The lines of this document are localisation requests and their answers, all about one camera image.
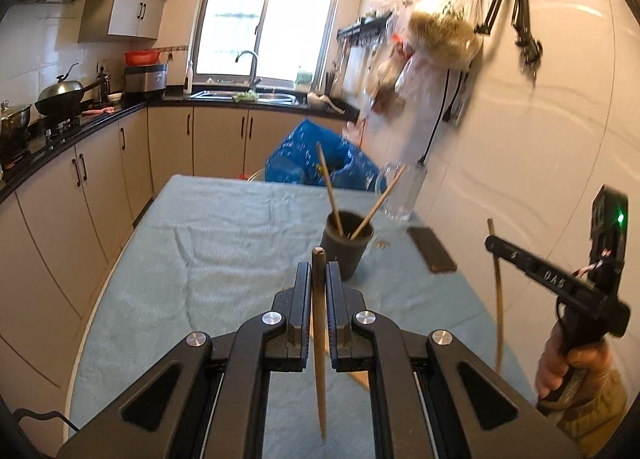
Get dark kettle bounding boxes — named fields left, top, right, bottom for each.
left=95, top=66, right=112, bottom=104

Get light blue towel cloth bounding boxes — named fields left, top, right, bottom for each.
left=67, top=174, right=538, bottom=459

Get wall socket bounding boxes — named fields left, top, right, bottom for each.
left=444, top=71, right=473, bottom=127

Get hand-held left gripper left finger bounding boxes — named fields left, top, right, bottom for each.
left=57, top=261, right=313, bottom=459

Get black wall shelf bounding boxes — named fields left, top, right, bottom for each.
left=336, top=11, right=393, bottom=47

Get dark smartphone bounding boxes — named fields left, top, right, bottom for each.
left=406, top=225, right=458, bottom=274

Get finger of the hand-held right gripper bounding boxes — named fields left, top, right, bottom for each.
left=484, top=235, right=582, bottom=303

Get blue plastic bag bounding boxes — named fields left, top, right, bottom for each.
left=264, top=120, right=388, bottom=192

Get long wooden chopstick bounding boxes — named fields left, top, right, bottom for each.
left=315, top=141, right=345, bottom=237
left=487, top=218, right=505, bottom=374
left=350, top=165, right=407, bottom=241
left=311, top=247, right=329, bottom=440

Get steel sink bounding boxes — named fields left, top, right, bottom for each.
left=190, top=89, right=296, bottom=104

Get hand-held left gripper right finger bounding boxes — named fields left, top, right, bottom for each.
left=325, top=262, right=583, bottom=459

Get dark grey cup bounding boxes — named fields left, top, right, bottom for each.
left=320, top=211, right=376, bottom=282

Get person's right forearm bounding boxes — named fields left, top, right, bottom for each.
left=552, top=366, right=628, bottom=445

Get steel cooking pot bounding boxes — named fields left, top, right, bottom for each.
left=0, top=100, right=33, bottom=160

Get hanging plastic bags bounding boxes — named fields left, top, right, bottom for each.
left=365, top=0, right=418, bottom=120

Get black countertop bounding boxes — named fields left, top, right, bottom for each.
left=0, top=89, right=361, bottom=200

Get steel countertop appliance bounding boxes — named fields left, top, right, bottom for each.
left=123, top=64, right=168, bottom=94

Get person's right hand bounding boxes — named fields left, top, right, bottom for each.
left=535, top=326, right=614, bottom=402

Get white ladle and dishes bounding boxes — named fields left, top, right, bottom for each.
left=306, top=91, right=346, bottom=114

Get black cable loop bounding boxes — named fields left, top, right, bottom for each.
left=12, top=409, right=81, bottom=435

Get black wok with lid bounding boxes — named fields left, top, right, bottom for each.
left=34, top=63, right=108, bottom=117

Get black power cable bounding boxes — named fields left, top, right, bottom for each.
left=416, top=70, right=453, bottom=167

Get kitchen window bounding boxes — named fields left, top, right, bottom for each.
left=192, top=0, right=351, bottom=84

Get chrome faucet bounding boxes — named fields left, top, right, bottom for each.
left=235, top=50, right=263, bottom=90

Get clear bag of dried food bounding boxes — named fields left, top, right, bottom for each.
left=407, top=0, right=486, bottom=70

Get red plastic basin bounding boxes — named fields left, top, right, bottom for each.
left=124, top=50, right=162, bottom=66

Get gas stove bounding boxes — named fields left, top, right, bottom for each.
left=27, top=114, right=83, bottom=140

